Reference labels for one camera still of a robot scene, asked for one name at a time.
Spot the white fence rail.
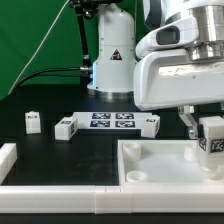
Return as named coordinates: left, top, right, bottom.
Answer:
left=0, top=143, right=17, bottom=185
left=0, top=185, right=224, bottom=214

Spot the white square table top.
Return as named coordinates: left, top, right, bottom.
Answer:
left=117, top=140, right=224, bottom=185

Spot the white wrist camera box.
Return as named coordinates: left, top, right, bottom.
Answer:
left=135, top=17, right=199, bottom=58

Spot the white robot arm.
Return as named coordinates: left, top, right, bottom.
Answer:
left=88, top=0, right=224, bottom=139

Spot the white left fence rail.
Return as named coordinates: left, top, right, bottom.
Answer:
left=0, top=143, right=17, bottom=185

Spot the white marker base plate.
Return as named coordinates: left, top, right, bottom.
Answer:
left=73, top=112, right=152, bottom=130

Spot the white thin cable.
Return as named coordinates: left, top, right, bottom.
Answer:
left=7, top=0, right=72, bottom=96

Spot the black thick cable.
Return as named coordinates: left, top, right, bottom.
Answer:
left=15, top=66, right=93, bottom=88

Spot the white front fence rail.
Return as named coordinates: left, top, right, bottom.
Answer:
left=0, top=185, right=224, bottom=214

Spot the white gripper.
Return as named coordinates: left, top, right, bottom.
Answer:
left=134, top=49, right=224, bottom=139

